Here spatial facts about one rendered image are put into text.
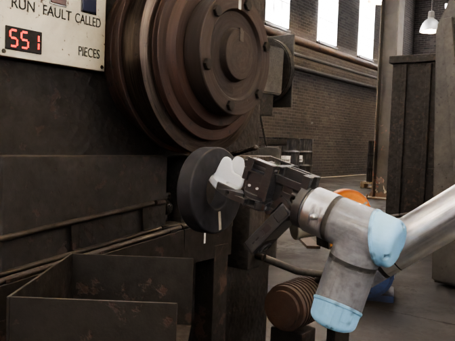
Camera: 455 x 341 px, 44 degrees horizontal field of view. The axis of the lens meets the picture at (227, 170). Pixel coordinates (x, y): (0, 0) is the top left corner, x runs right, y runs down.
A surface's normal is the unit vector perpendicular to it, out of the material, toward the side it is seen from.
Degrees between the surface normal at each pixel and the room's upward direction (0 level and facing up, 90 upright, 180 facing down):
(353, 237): 86
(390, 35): 90
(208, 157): 89
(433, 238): 109
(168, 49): 94
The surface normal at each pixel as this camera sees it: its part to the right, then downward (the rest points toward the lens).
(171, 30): -0.15, -0.11
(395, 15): -0.58, 0.02
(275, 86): 0.74, 0.09
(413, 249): -0.11, 0.37
